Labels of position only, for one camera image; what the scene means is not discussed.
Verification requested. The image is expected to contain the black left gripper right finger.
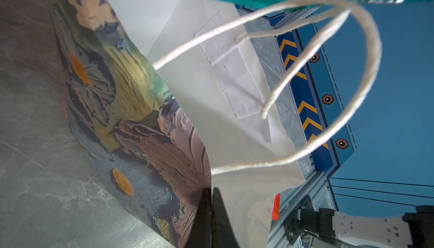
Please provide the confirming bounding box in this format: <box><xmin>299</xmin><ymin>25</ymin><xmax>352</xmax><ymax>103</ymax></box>
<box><xmin>211</xmin><ymin>187</ymin><xmax>239</xmax><ymax>248</ymax></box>

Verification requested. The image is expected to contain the aluminium frame rail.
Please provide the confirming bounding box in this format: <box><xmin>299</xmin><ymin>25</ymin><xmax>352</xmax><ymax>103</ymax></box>
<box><xmin>267</xmin><ymin>170</ymin><xmax>338</xmax><ymax>248</ymax></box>

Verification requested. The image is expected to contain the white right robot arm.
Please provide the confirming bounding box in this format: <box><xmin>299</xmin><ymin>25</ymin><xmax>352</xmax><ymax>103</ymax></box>
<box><xmin>283</xmin><ymin>196</ymin><xmax>434</xmax><ymax>248</ymax></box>

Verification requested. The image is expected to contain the red snack packet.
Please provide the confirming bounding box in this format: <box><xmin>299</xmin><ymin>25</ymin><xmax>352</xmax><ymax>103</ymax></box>
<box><xmin>272</xmin><ymin>193</ymin><xmax>281</xmax><ymax>220</ymax></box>

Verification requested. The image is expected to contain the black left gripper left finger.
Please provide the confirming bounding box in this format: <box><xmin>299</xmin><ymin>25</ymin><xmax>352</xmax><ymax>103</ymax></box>
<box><xmin>192</xmin><ymin>188</ymin><xmax>212</xmax><ymax>248</ymax></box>

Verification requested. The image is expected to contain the floral paper gift bag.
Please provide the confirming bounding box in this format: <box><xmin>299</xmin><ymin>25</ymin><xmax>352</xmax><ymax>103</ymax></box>
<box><xmin>48</xmin><ymin>0</ymin><xmax>382</xmax><ymax>248</ymax></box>

